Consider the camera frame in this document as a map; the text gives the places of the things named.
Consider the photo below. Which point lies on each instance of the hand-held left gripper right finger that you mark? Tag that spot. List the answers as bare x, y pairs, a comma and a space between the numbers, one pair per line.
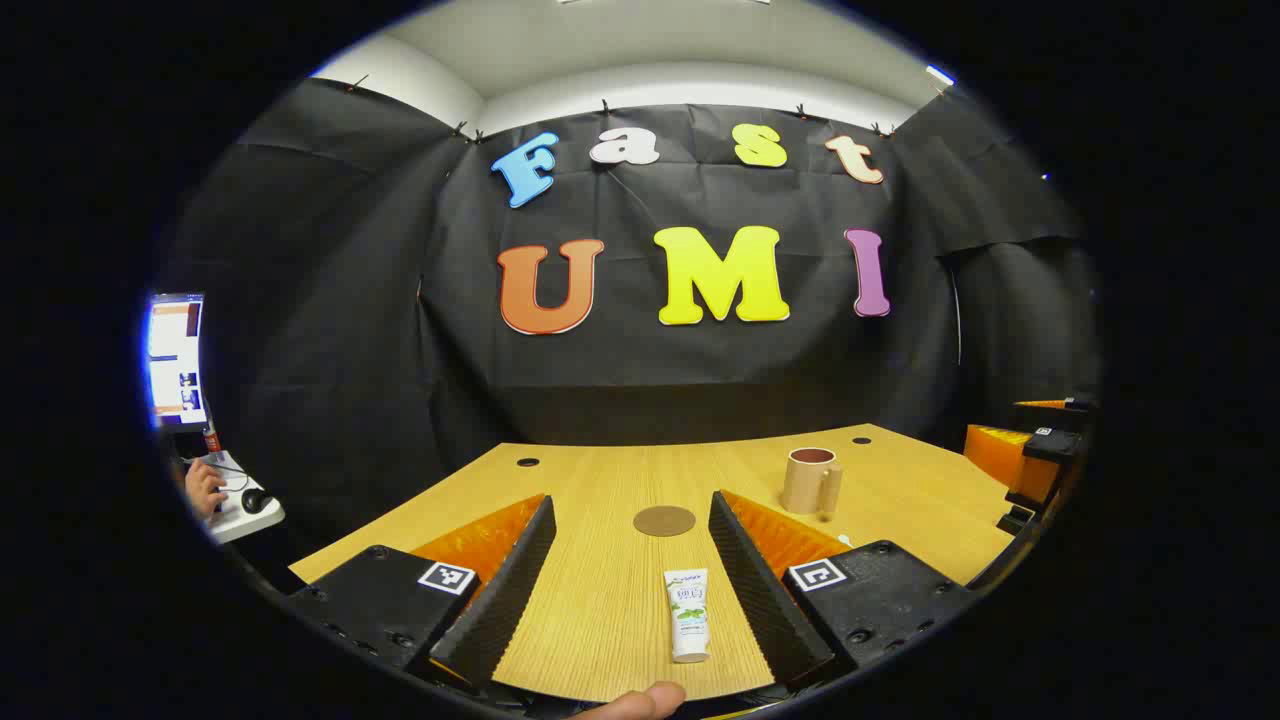
762, 590

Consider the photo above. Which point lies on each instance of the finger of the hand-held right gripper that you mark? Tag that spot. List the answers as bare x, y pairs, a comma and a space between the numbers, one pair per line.
1055, 403
1000, 455

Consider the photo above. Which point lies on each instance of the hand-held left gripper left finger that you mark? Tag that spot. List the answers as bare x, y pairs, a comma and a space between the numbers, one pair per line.
505, 585

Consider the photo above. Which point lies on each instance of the white toothpaste tube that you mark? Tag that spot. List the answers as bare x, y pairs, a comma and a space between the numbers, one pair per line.
687, 615

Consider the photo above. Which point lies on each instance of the beige cup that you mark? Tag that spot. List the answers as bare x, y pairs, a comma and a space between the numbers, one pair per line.
808, 482

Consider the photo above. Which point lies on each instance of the brown round coaster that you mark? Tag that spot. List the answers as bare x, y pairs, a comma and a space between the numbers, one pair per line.
664, 521

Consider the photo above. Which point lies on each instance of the wooden desktop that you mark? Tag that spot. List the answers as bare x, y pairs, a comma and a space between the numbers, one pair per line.
600, 480

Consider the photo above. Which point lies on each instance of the black backdrop cloth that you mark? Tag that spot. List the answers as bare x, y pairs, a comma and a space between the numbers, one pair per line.
700, 370

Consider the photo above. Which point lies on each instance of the black computer mouse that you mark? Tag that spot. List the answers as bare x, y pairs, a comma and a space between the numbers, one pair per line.
256, 500

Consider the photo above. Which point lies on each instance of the white side desk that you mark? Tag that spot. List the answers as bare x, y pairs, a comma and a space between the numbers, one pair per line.
245, 520

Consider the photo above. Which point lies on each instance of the ceiling light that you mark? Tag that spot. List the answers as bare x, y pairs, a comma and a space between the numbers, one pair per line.
939, 75

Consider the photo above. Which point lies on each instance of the computer monitor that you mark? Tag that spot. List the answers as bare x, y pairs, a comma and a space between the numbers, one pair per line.
177, 360

